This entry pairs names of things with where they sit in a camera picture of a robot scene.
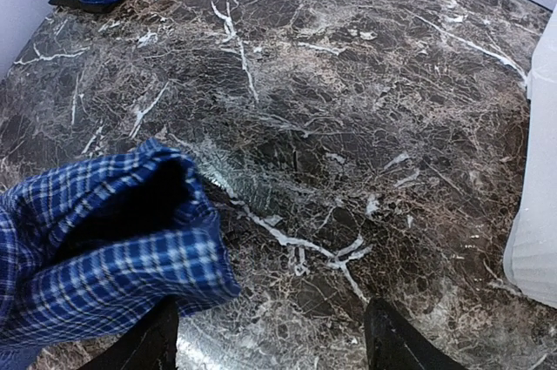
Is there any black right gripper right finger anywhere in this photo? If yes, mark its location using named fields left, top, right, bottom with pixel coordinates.
left=364, top=298, right=466, bottom=370

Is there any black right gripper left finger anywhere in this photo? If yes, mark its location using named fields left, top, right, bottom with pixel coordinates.
left=79, top=296, right=179, bottom=370

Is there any blue checked long sleeve shirt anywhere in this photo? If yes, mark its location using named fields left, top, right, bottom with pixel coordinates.
left=1, top=139, right=240, bottom=369

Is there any white plastic basket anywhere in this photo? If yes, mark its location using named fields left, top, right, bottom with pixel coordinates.
left=503, top=13, right=556, bottom=307

